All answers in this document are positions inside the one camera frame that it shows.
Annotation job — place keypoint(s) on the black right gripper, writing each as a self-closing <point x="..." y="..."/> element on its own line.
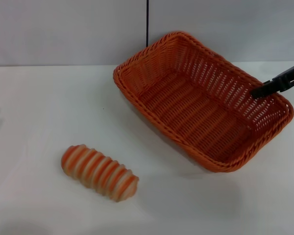
<point x="290" y="73"/>

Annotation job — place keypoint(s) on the orange woven plastic basket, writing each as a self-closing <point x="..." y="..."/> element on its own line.
<point x="186" y="110"/>

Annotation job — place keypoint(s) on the orange striped ridged bread roll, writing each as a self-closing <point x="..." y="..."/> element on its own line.
<point x="100" y="171"/>

